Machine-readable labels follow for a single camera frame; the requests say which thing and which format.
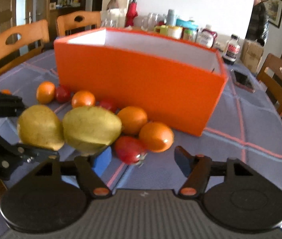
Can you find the black hanging jacket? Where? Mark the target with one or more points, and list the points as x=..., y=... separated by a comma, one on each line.
x=259, y=25

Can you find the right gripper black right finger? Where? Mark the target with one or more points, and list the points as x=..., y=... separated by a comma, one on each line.
x=197, y=171

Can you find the orange cardboard box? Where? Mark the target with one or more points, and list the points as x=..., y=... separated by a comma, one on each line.
x=175, y=81

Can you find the dark supplement bottle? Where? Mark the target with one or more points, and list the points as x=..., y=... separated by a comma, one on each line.
x=231, y=51

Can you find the yellow pear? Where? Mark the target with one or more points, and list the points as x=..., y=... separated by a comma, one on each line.
x=91, y=129
x=39, y=126

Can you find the grey blue thermos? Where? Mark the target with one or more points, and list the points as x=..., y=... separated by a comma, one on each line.
x=171, y=18

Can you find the paper shopping bag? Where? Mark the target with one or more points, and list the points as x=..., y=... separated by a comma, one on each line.
x=115, y=10

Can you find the framed picture on wall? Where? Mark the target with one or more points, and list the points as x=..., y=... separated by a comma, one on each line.
x=274, y=10

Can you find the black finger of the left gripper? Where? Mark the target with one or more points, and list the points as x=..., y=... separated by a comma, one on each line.
x=14, y=155
x=1, y=104

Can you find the small orange mandarin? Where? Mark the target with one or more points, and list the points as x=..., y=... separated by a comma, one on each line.
x=6, y=91

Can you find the white red-lidded jar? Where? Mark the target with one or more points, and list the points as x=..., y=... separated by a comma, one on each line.
x=207, y=38

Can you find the smartphone on table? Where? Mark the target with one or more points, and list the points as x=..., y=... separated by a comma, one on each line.
x=241, y=80

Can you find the teal plastic container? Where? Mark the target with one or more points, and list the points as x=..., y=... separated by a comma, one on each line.
x=186, y=24

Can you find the red folded umbrella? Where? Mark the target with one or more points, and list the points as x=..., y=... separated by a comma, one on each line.
x=131, y=13

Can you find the cream lidded jar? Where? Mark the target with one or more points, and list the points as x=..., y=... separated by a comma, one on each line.
x=174, y=32

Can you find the red tomato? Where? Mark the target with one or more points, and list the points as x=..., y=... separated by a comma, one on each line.
x=108, y=104
x=62, y=94
x=130, y=150

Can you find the plaid blue tablecloth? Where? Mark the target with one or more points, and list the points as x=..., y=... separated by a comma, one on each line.
x=244, y=125

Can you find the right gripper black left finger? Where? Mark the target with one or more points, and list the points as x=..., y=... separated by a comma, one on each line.
x=89, y=182

